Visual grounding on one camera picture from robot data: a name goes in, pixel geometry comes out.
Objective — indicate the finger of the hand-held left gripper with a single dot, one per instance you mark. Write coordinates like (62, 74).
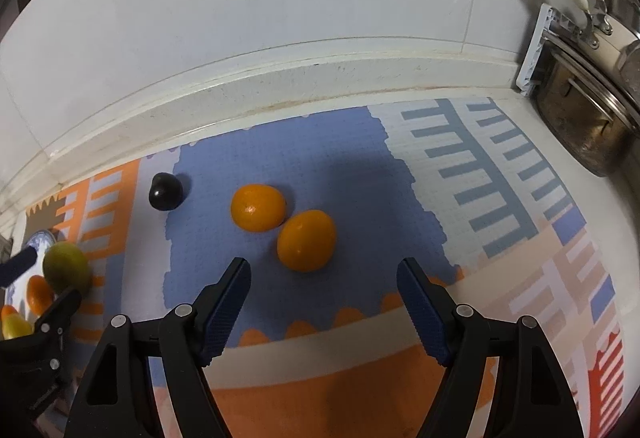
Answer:
(17, 266)
(60, 313)

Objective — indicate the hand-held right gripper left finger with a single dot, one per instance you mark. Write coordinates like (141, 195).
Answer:
(227, 313)

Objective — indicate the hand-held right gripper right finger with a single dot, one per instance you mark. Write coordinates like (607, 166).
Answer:
(425, 318)

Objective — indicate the large orange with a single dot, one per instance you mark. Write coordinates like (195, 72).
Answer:
(39, 293)
(7, 311)

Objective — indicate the blue-rimmed white plate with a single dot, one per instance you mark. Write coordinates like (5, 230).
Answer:
(41, 240)

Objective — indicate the yellow apple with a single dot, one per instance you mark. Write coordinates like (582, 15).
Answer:
(19, 329)

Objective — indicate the green apple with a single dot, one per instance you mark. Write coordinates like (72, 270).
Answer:
(67, 268)

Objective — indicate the small orange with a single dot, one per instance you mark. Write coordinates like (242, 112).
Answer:
(306, 240)
(257, 208)

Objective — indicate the dark plum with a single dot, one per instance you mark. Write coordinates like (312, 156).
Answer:
(165, 192)

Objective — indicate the colourful patterned mat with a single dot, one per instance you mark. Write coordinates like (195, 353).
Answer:
(350, 157)

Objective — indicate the stainless steel pot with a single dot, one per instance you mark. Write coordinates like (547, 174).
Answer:
(585, 127)

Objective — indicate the white plastic rack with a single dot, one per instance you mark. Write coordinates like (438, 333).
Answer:
(537, 47)

